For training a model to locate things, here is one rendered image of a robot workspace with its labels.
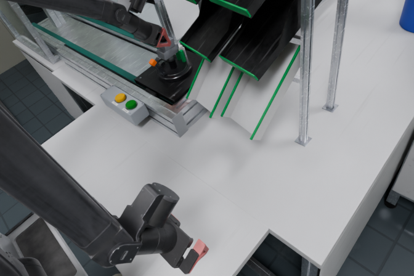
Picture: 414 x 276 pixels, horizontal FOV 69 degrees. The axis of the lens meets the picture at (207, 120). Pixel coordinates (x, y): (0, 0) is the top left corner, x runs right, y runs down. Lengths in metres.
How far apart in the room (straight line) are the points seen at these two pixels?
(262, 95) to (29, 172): 0.63
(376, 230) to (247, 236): 1.09
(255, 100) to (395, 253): 1.20
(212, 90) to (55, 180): 0.65
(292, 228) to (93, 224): 0.55
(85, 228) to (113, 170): 0.66
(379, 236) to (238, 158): 1.05
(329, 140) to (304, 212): 0.26
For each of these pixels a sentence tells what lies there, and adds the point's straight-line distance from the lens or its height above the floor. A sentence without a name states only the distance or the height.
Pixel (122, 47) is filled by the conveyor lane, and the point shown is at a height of 0.92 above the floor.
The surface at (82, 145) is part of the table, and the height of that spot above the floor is 0.86.
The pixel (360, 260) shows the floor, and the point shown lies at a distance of 1.77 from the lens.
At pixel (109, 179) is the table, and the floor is 0.86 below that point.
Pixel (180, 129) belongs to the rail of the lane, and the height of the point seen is 0.89.
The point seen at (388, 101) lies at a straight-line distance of 1.15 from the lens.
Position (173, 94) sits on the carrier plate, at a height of 0.97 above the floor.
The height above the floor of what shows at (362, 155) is 0.86.
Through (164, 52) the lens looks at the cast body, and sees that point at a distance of 1.10.
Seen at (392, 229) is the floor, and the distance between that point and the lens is 1.87.
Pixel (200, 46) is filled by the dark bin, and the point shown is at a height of 1.20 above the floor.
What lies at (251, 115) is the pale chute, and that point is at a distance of 0.87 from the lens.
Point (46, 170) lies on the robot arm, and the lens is 0.38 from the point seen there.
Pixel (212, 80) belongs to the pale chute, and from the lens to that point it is 0.96.
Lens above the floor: 1.65
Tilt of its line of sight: 46 degrees down
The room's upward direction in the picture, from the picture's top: 17 degrees counter-clockwise
